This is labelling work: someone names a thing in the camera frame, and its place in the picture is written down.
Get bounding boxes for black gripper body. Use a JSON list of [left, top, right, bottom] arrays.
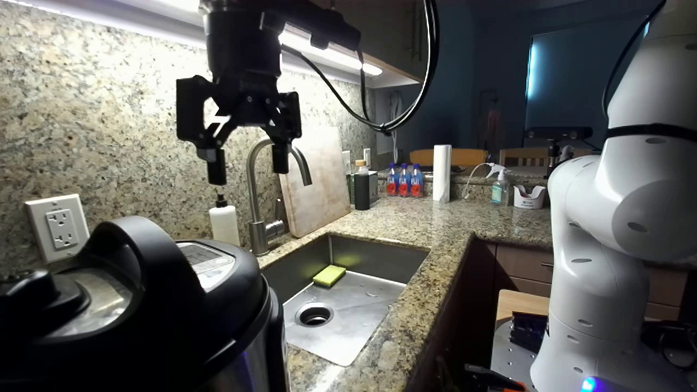
[[204, 0, 283, 126]]

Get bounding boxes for black rice cooker lid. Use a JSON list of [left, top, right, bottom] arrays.
[[0, 216, 275, 372]]

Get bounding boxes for stainless steel sink basin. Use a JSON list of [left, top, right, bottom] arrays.
[[259, 231, 430, 369]]

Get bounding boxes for silver black rice cooker body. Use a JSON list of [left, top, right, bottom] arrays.
[[191, 286, 290, 392]]

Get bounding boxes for under-cabinet light strip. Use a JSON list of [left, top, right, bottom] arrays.
[[7, 0, 386, 79]]

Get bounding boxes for steel gooseneck faucet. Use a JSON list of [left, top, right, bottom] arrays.
[[244, 138, 316, 258]]

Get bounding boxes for dark cylindrical container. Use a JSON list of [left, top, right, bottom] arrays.
[[351, 167, 381, 214]]

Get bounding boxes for white soap dispenser bottle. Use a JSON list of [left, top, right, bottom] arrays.
[[206, 189, 244, 250]]

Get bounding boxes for white paper towel roll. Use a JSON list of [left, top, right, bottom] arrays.
[[430, 141, 454, 204]]

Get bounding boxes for yellow green sponge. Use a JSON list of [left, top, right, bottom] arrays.
[[311, 263, 349, 289]]

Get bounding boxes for wooden chair back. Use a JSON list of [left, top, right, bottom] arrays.
[[496, 145, 552, 172], [406, 145, 489, 174]]

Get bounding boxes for green spray bottle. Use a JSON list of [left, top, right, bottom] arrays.
[[486, 162, 512, 209]]

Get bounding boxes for wooden cabinet drawers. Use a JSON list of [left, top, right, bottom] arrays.
[[463, 236, 693, 322]]

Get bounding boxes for blue lit window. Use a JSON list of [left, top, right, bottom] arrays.
[[524, 16, 655, 135]]

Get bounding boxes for dark blue box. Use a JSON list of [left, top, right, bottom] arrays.
[[508, 311, 551, 355]]

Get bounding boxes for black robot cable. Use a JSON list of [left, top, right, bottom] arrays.
[[287, 0, 442, 138]]

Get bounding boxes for white wall outlet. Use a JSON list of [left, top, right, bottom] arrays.
[[24, 191, 92, 266]]

